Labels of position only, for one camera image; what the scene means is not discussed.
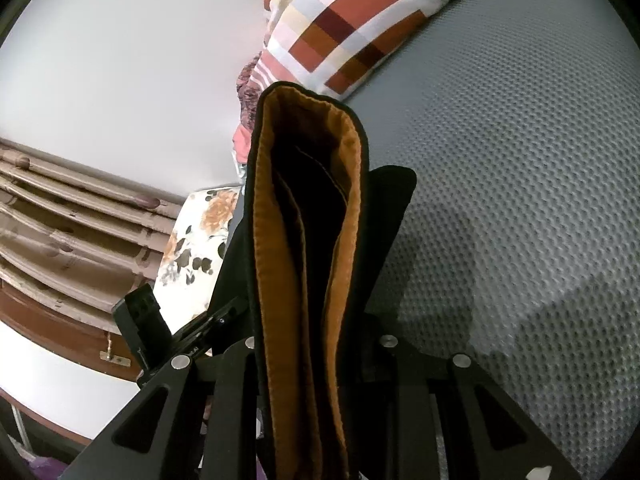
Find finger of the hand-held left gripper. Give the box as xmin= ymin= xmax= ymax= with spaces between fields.
xmin=170 ymin=299 xmax=249 ymax=359

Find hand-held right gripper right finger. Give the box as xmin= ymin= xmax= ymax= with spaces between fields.
xmin=350 ymin=164 xmax=582 ymax=480

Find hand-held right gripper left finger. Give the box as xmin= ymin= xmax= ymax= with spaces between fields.
xmin=67 ymin=187 xmax=263 ymax=480

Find black pants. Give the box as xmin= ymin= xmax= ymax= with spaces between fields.
xmin=247 ymin=81 xmax=371 ymax=480

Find small metal latch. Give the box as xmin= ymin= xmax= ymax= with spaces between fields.
xmin=99 ymin=332 xmax=128 ymax=366

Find floral pillow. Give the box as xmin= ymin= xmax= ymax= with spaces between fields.
xmin=152 ymin=186 xmax=246 ymax=323

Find brown wooden board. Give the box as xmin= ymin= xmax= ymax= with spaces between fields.
xmin=0 ymin=280 xmax=143 ymax=383

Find grey textured bed sheet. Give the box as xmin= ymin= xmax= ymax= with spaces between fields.
xmin=345 ymin=0 xmax=637 ymax=480

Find beige pleated curtain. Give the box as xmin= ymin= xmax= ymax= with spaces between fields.
xmin=0 ymin=137 xmax=186 ymax=313

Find pink striped cloth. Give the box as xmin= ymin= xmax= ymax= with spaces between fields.
xmin=232 ymin=52 xmax=273 ymax=166

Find purple cloth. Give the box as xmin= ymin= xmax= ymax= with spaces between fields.
xmin=22 ymin=455 xmax=68 ymax=480

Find checked pillow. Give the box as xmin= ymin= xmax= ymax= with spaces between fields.
xmin=262 ymin=0 xmax=501 ymax=101

